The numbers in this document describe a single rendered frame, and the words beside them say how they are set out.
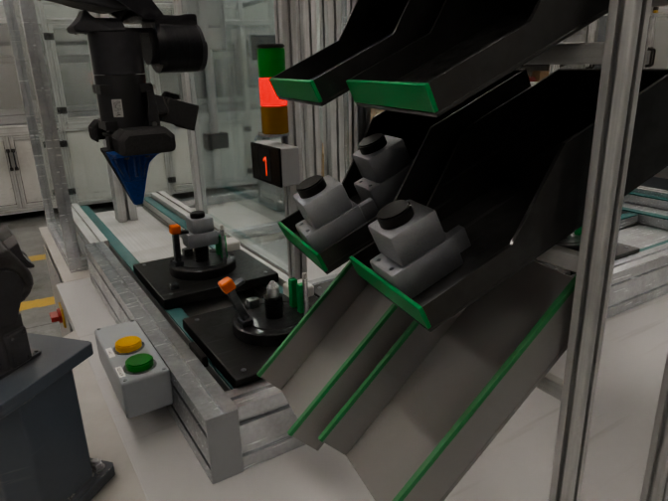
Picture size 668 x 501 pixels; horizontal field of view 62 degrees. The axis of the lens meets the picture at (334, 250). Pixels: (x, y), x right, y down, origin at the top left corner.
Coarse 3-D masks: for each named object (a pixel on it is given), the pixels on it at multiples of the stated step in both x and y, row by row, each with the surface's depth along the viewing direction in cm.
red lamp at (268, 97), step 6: (264, 78) 100; (264, 84) 100; (270, 84) 99; (264, 90) 100; (270, 90) 100; (264, 96) 100; (270, 96) 100; (276, 96) 100; (264, 102) 101; (270, 102) 100; (276, 102) 100; (282, 102) 101
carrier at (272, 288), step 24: (288, 288) 94; (312, 288) 104; (216, 312) 98; (264, 312) 93; (288, 312) 93; (192, 336) 93; (216, 336) 90; (240, 336) 88; (264, 336) 86; (216, 360) 83; (240, 360) 82; (264, 360) 82; (240, 384) 78
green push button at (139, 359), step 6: (138, 354) 84; (144, 354) 84; (126, 360) 83; (132, 360) 83; (138, 360) 83; (144, 360) 83; (150, 360) 83; (126, 366) 82; (132, 366) 81; (138, 366) 81; (144, 366) 82; (150, 366) 82
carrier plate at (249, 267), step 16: (240, 256) 126; (144, 272) 118; (160, 272) 118; (240, 272) 117; (256, 272) 117; (272, 272) 116; (160, 288) 110; (192, 288) 109; (208, 288) 109; (240, 288) 112; (176, 304) 106
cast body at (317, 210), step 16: (320, 176) 56; (304, 192) 55; (320, 192) 56; (336, 192) 55; (304, 208) 55; (320, 208) 55; (336, 208) 56; (352, 208) 57; (368, 208) 59; (304, 224) 58; (320, 224) 56; (336, 224) 56; (352, 224) 57; (304, 240) 58; (320, 240) 56; (336, 240) 57
